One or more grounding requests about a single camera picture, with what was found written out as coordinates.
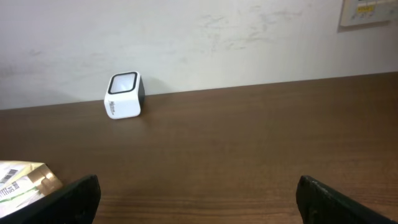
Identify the white cream snack bag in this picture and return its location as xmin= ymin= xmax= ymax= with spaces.
xmin=1 ymin=161 xmax=63 ymax=218

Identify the wall control panel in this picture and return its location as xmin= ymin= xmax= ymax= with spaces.
xmin=340 ymin=0 xmax=397 ymax=27

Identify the white barcode scanner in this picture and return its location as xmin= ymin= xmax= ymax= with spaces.
xmin=104 ymin=71 xmax=146 ymax=119

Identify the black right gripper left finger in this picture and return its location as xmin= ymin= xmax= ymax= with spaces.
xmin=1 ymin=175 xmax=101 ymax=224

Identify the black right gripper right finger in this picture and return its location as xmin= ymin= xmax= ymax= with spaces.
xmin=295 ymin=175 xmax=397 ymax=224

